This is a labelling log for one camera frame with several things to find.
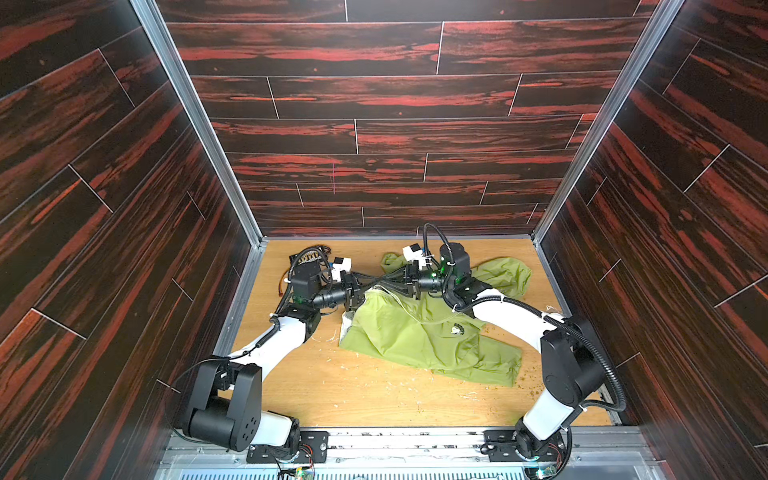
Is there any green jacket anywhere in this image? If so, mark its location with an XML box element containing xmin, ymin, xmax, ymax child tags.
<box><xmin>339</xmin><ymin>286</ymin><xmax>522</xmax><ymax>387</ymax></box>

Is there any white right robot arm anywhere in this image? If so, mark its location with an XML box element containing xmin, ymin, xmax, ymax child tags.
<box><xmin>384</xmin><ymin>265</ymin><xmax>627</xmax><ymax>442</ymax></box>

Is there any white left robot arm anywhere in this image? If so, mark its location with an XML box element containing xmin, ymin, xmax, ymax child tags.
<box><xmin>175</xmin><ymin>272</ymin><xmax>365</xmax><ymax>457</ymax></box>

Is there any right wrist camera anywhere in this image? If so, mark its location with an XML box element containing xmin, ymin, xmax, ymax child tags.
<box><xmin>402</xmin><ymin>242</ymin><xmax>471</xmax><ymax>279</ymax></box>

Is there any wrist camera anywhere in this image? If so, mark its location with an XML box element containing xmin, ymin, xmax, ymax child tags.
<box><xmin>288</xmin><ymin>257</ymin><xmax>351</xmax><ymax>299</ymax></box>
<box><xmin>402</xmin><ymin>242</ymin><xmax>471</xmax><ymax>279</ymax></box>

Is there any black battery pack with wires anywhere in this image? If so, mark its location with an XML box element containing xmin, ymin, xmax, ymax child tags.
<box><xmin>277</xmin><ymin>244</ymin><xmax>332</xmax><ymax>297</ymax></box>

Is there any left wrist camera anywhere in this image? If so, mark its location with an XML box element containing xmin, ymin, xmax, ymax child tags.
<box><xmin>288</xmin><ymin>257</ymin><xmax>351</xmax><ymax>299</ymax></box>

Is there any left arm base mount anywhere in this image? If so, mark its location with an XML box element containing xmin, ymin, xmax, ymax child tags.
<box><xmin>246</xmin><ymin>417</ymin><xmax>330</xmax><ymax>464</ymax></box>

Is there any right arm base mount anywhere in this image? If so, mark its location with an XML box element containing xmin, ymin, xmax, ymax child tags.
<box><xmin>480</xmin><ymin>429</ymin><xmax>572</xmax><ymax>464</ymax></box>

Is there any aluminium front rail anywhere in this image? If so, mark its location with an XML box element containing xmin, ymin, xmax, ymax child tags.
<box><xmin>155</xmin><ymin>427</ymin><xmax>669</xmax><ymax>479</ymax></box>

